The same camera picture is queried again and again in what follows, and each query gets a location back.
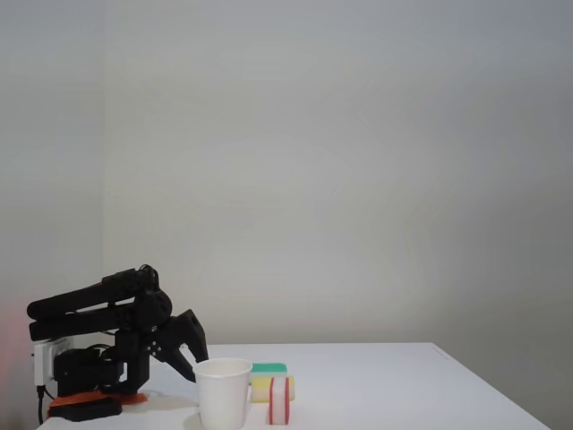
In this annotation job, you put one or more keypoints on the red and white sponge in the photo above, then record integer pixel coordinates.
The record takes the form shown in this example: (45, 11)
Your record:
(279, 401)

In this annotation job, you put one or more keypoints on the orange clamp pad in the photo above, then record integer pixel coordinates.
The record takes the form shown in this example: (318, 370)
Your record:
(134, 398)

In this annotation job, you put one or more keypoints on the white paper cup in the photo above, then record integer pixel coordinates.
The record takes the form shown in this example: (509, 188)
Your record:
(222, 394)

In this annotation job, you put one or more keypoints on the green and white sponge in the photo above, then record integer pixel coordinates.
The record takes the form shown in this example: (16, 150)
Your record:
(268, 367)

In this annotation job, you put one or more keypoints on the yellow and white sponge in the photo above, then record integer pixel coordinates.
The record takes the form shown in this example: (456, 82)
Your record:
(259, 389)

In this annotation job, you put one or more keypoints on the black table clamp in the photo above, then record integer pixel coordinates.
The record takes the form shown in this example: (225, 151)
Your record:
(89, 408)

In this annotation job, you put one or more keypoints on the white power socket block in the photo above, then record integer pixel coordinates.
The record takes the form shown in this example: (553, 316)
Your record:
(42, 363)

